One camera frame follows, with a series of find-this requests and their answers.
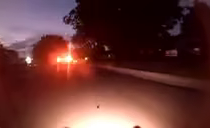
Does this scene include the dark asphalt road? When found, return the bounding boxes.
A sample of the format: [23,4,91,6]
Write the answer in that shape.
[0,63,210,128]

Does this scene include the round dark tree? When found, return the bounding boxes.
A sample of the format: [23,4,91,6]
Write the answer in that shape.
[31,34,70,65]

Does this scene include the dark grass verge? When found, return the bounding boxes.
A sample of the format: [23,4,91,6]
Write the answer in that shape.
[99,58,207,80]

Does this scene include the large dark tree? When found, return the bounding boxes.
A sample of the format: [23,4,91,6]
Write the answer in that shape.
[62,0,185,62]

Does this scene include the pale concrete kerb strip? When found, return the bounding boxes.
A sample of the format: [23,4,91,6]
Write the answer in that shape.
[95,63,210,92]

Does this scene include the vehicle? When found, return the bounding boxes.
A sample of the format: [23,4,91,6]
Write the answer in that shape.
[55,53,91,74]

